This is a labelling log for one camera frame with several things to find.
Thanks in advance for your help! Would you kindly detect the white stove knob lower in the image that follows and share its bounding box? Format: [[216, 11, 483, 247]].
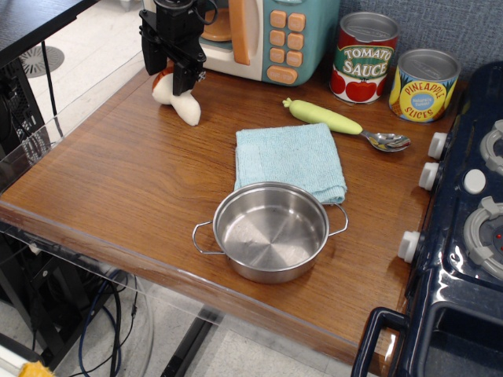
[[398, 231, 420, 263]]

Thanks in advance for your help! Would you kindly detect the white stove knob upper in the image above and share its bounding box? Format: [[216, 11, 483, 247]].
[[428, 132, 448, 160]]

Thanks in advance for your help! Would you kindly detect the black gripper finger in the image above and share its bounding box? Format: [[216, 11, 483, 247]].
[[173, 61, 206, 96], [141, 35, 167, 75]]

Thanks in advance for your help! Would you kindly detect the black desk at left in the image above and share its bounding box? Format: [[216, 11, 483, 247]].
[[1, 0, 97, 68]]

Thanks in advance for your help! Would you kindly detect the plush white brown mushroom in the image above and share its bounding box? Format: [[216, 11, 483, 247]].
[[152, 61, 201, 126]]

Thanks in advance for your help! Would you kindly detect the white stove knob middle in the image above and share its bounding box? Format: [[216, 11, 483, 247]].
[[419, 163, 439, 191]]

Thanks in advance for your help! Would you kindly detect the clear acrylic table guard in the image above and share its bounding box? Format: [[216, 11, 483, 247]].
[[0, 38, 225, 327]]

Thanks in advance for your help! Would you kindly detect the stainless steel pot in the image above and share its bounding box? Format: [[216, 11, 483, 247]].
[[208, 181, 349, 284]]

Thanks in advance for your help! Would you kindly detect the white stove knob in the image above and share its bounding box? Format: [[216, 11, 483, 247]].
[[398, 231, 420, 263], [419, 163, 439, 191], [428, 132, 448, 160]]

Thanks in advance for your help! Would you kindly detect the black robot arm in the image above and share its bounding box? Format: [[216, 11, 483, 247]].
[[140, 0, 218, 96]]

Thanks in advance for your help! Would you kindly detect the tomato sauce can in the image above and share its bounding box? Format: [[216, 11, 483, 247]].
[[330, 12, 399, 104]]

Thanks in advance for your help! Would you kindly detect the dark blue toy stove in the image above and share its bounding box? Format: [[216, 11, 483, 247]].
[[351, 62, 502, 376]]

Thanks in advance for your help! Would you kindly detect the floor vent grille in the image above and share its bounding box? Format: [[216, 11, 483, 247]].
[[20, 46, 64, 71]]

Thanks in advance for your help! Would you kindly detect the toy microwave cream teal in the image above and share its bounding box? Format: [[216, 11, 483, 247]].
[[200, 1, 340, 86]]

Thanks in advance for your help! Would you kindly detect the blue cable under table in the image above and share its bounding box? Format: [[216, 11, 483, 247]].
[[78, 274, 138, 377]]

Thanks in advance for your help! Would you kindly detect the light blue folded cloth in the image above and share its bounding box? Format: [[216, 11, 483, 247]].
[[234, 123, 347, 204]]

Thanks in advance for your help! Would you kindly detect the pineapple slices can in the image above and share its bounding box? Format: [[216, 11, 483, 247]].
[[388, 49, 461, 123]]

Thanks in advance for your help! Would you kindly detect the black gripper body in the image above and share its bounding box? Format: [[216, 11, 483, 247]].
[[139, 2, 217, 63]]

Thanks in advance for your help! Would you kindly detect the spoon with green handle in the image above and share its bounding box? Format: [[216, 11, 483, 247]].
[[282, 98, 411, 152]]

